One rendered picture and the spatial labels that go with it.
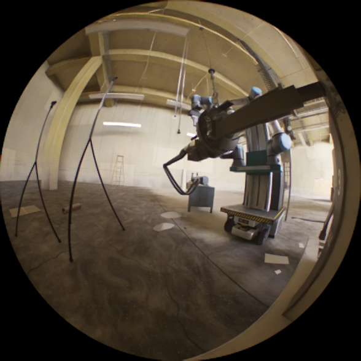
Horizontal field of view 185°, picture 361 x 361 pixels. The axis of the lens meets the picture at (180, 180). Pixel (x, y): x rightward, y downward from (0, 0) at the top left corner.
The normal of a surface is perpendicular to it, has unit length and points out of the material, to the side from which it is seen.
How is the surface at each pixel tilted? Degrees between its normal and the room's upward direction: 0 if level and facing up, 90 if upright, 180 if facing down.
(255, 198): 90
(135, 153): 90
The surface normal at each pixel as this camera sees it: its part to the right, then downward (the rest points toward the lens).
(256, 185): -0.87, -0.07
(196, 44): -0.07, 1.00
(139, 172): 0.35, 0.02
